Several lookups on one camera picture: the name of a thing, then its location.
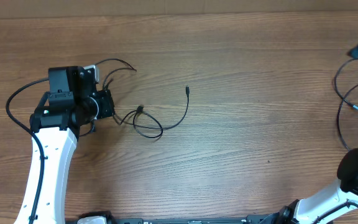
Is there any black USB cable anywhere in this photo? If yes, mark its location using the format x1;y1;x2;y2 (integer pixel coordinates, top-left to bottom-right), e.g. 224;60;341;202
94;58;191;139
333;58;358;152

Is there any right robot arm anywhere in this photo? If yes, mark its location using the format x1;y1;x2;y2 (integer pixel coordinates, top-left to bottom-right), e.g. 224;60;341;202
259;44;358;224

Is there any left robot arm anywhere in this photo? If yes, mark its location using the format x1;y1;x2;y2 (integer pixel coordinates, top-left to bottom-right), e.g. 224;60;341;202
16;65;114;223

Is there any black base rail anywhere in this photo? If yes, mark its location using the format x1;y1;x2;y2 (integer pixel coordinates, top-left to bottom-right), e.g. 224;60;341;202
65;211;278;224

